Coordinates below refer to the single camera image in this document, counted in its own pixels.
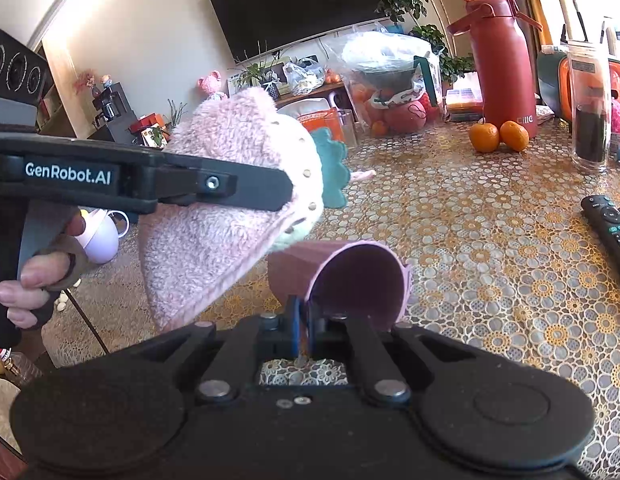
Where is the pink fluffy plush towel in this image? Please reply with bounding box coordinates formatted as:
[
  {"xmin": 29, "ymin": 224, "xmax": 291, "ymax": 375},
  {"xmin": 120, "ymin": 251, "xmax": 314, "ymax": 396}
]
[{"xmin": 138, "ymin": 88, "xmax": 324, "ymax": 332}]

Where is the pink ribbed plastic cup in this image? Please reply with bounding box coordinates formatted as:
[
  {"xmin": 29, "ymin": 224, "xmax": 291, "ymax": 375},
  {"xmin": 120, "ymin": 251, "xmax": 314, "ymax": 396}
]
[{"xmin": 267, "ymin": 240, "xmax": 412, "ymax": 330}]

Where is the person's left hand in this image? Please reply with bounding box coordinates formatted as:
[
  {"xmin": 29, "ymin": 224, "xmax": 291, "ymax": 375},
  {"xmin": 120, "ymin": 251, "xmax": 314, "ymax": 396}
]
[{"xmin": 0, "ymin": 209, "xmax": 85, "ymax": 330}]

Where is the white ceramic mug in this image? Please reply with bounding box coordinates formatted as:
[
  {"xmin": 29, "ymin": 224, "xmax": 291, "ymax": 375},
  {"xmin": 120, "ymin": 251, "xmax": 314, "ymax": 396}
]
[{"xmin": 75, "ymin": 209, "xmax": 130, "ymax": 264}]

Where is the black coffee machine cabinet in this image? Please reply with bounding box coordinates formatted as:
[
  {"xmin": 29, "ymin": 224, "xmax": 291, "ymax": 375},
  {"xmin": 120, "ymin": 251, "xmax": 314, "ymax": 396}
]
[{"xmin": 89, "ymin": 82, "xmax": 140, "ymax": 145}]

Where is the pink plush toy figure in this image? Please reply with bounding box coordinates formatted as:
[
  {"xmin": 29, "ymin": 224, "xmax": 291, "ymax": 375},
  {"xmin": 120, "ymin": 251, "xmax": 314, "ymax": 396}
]
[{"xmin": 197, "ymin": 70, "xmax": 227, "ymax": 101}]

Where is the orange white tissue pack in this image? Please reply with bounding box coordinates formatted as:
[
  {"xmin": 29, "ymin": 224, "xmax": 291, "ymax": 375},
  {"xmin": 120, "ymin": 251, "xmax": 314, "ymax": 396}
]
[{"xmin": 278, "ymin": 98, "xmax": 345, "ymax": 142}]

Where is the empty clear drinking glass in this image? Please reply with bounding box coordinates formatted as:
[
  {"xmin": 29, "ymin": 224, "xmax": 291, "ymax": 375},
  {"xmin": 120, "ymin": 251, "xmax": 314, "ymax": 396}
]
[{"xmin": 337, "ymin": 108, "xmax": 357, "ymax": 150}]

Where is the wooden tv console shelf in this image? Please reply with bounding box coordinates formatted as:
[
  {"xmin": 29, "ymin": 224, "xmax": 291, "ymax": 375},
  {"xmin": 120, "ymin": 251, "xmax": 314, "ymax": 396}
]
[{"xmin": 275, "ymin": 82, "xmax": 352, "ymax": 108}]

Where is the plastic bag with bowl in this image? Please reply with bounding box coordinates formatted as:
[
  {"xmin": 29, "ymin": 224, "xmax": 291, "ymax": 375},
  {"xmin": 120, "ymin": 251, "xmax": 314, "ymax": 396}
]
[{"xmin": 326, "ymin": 30, "xmax": 442, "ymax": 136}]

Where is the left orange tangerine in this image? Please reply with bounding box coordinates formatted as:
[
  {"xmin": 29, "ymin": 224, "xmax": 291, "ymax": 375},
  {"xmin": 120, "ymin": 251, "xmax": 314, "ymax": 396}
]
[{"xmin": 468, "ymin": 122, "xmax": 501, "ymax": 153}]

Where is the orange tangerine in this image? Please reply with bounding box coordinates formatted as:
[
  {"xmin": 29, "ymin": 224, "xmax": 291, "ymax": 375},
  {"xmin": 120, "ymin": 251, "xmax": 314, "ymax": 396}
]
[
  {"xmin": 468, "ymin": 122, "xmax": 501, "ymax": 153},
  {"xmin": 500, "ymin": 120, "xmax": 530, "ymax": 152}
]

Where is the right orange tangerine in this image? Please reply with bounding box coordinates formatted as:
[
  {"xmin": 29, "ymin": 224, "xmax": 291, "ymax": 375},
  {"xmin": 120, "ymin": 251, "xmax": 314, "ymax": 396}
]
[{"xmin": 500, "ymin": 120, "xmax": 530, "ymax": 152}]

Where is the green potted plant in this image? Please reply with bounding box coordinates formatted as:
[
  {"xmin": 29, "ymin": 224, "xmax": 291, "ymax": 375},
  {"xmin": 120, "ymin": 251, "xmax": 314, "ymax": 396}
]
[{"xmin": 376, "ymin": 0, "xmax": 475, "ymax": 86}]

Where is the colorful flat storage box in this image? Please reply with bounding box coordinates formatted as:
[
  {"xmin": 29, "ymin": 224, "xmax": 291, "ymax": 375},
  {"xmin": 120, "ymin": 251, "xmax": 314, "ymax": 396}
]
[{"xmin": 443, "ymin": 72, "xmax": 484, "ymax": 122}]

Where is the red insulated water bottle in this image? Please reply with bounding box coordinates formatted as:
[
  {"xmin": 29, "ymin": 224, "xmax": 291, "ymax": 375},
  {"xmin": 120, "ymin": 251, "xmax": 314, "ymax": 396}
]
[{"xmin": 447, "ymin": 0, "xmax": 542, "ymax": 138}]

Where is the tall glass tumbler dark liquid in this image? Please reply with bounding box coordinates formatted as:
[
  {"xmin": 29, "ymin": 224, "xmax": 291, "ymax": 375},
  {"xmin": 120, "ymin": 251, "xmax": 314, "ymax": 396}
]
[{"xmin": 567, "ymin": 40, "xmax": 612, "ymax": 172}]

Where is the wall mounted black television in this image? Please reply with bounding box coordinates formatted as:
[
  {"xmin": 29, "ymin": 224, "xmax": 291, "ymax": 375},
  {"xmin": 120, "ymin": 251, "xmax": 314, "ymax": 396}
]
[{"xmin": 210, "ymin": 0, "xmax": 378, "ymax": 61}]

